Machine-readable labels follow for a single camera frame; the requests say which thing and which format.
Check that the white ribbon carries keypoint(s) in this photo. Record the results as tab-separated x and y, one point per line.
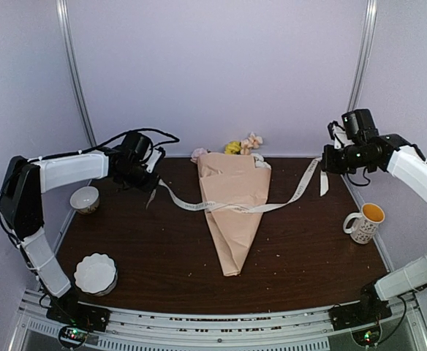
249	209

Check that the yellow fake flower stem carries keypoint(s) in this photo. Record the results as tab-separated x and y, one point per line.
233	147

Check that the small white bowl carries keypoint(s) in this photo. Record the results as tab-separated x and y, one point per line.
85	200

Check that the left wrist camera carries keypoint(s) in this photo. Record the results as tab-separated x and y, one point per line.
153	157

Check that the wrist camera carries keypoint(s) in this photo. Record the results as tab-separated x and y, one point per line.
153	157
338	136

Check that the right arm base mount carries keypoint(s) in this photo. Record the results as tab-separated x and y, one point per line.
362	317

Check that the front aluminium rail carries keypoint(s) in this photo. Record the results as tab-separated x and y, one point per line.
305	329

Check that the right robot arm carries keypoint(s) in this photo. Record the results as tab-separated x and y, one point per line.
393	175

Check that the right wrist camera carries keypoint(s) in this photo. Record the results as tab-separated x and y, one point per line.
338	136

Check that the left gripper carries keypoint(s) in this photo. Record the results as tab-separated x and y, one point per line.
149	186

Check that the white scalloped dish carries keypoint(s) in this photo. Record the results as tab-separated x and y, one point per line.
96	274

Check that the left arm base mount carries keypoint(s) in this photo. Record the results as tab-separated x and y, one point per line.
78	319

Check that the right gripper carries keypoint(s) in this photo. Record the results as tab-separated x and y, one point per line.
328	164

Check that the left aluminium frame post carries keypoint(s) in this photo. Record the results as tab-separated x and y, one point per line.
66	32

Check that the peach fake flower stem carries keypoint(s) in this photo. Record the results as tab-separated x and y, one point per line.
252	142

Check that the white patterned mug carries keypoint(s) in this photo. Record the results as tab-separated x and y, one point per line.
361	226

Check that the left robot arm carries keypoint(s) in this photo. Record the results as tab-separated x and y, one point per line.
132	163

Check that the aluminium corner frame post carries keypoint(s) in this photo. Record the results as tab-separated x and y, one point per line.
366	42

